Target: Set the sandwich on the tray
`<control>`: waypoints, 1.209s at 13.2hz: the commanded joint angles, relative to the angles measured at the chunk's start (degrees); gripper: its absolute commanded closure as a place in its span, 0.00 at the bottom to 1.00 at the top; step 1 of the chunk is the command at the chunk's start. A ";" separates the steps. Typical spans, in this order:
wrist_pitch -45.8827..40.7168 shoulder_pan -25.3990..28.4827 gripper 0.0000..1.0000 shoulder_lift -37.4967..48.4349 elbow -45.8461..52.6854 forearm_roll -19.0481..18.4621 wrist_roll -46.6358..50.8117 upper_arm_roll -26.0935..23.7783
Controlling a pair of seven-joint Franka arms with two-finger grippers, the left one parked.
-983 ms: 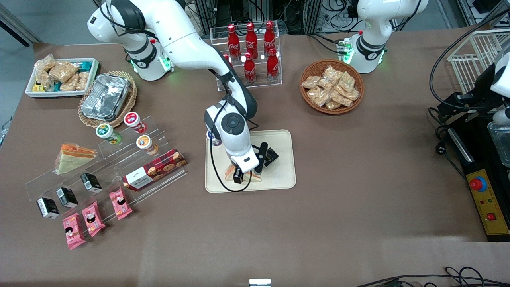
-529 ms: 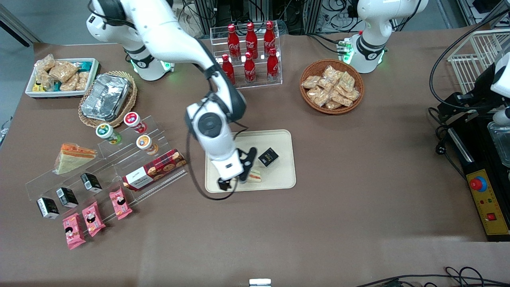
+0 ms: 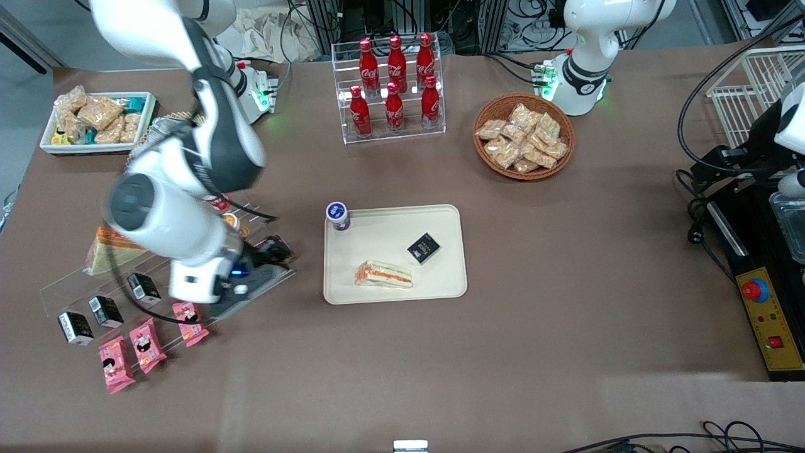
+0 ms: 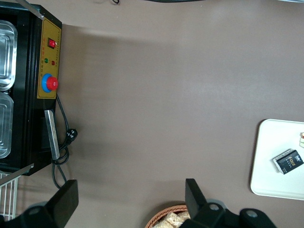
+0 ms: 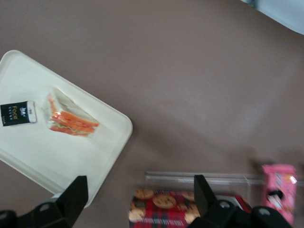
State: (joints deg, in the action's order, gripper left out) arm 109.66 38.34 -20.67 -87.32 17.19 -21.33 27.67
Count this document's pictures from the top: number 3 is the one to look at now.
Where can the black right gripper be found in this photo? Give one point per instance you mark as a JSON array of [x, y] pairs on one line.
[[263, 253]]

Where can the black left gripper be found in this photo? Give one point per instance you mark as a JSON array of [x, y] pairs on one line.
[[756, 146]]

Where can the orange filling sandwich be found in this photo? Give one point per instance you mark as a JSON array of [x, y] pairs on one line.
[[383, 275]]

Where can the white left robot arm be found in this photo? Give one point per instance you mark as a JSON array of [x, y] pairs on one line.
[[588, 38]]

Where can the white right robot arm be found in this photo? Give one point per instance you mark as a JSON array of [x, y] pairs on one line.
[[170, 214]]

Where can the beige plastic tray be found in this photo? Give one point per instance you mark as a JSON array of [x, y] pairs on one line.
[[383, 239]]

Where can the wrapped triangle sandwich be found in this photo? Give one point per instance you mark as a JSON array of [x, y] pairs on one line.
[[100, 251]]

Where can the red plaid cookie box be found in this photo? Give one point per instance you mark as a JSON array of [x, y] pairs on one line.
[[280, 272]]

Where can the orange lid cup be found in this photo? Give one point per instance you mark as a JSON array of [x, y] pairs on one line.
[[231, 220]]

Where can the blue lid yogurt cup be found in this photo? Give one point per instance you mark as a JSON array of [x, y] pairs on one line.
[[338, 215]]

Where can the red lid cup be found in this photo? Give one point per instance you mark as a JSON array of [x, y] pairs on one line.
[[219, 202]]

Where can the clear plastic container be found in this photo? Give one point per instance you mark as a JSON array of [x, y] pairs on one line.
[[791, 226]]

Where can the black equipment base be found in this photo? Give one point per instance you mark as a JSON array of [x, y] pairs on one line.
[[751, 251]]

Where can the pink snack packet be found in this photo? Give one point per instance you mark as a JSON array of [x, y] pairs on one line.
[[116, 365], [148, 346], [192, 330]]

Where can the small black drink carton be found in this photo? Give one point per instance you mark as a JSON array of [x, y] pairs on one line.
[[105, 311], [75, 329], [143, 288]]

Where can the small black gold-print box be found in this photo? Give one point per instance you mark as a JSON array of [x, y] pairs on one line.
[[423, 248]]

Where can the red cola bottle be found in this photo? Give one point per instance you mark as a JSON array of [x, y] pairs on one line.
[[426, 56], [360, 113], [394, 110], [430, 104], [396, 60], [368, 63]]

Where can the yellow emergency stop box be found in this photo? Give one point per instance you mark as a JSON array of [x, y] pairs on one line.
[[770, 321]]

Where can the flat woven wicker basket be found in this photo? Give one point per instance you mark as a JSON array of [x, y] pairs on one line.
[[182, 115]]

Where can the silver foil container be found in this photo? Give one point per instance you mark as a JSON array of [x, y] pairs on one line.
[[165, 126]]

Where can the clear acrylic bottle rack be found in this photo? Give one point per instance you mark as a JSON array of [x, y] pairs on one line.
[[409, 135]]

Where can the clear brown snack packet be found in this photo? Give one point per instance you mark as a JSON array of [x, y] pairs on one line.
[[514, 133], [556, 150], [111, 132], [72, 99], [507, 157], [522, 115], [547, 127], [490, 129], [131, 126], [99, 112], [495, 147], [68, 126], [539, 157]]

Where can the clear acrylic stepped stand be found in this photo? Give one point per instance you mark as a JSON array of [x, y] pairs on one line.
[[75, 283]]

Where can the teal snack pack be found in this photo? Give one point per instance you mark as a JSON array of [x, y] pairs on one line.
[[133, 102]]

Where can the white rectangular plastic bin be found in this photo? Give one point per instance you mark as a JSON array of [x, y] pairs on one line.
[[94, 149]]

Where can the crumpled beige cloth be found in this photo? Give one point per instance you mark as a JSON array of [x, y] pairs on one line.
[[264, 34]]

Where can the round brown wicker basket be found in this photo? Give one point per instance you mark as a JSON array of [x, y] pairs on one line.
[[484, 160]]

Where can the small white metal block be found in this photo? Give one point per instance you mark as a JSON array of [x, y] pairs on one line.
[[410, 446]]

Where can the small yellow snack pack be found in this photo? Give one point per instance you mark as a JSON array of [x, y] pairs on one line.
[[60, 136]]

